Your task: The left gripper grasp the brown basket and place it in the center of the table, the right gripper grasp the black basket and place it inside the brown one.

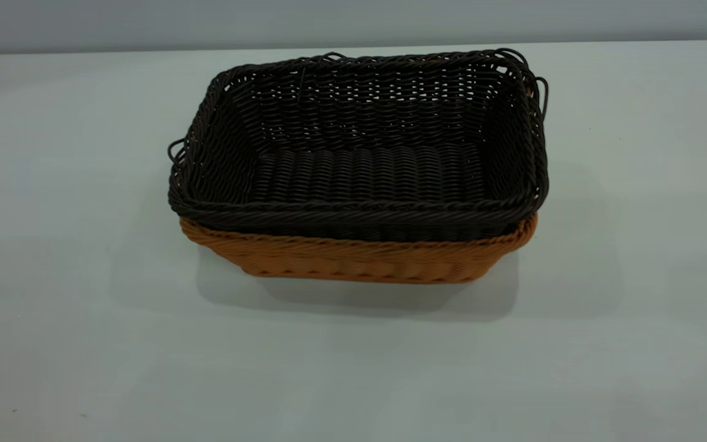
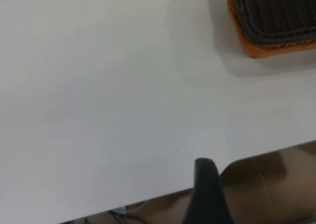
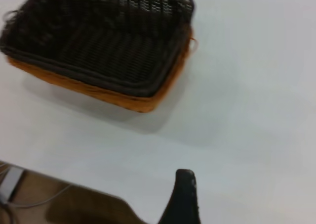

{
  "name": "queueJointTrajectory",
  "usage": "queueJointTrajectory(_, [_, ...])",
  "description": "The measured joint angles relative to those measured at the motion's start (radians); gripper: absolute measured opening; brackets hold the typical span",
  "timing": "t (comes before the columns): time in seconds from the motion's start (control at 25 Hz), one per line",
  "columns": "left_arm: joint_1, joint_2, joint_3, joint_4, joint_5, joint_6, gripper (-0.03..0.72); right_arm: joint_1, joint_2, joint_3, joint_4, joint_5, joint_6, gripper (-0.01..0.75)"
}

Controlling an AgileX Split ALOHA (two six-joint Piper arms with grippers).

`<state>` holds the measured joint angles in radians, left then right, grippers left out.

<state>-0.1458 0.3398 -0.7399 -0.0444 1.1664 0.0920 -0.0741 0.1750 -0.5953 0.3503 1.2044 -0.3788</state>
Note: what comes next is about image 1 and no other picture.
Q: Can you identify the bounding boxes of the light brown wicker basket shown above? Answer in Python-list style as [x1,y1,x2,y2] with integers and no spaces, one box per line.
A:
[180,213,539,285]

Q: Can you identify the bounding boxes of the dark brown wicker basket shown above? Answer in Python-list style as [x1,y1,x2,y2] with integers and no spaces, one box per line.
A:
[168,48,550,244]

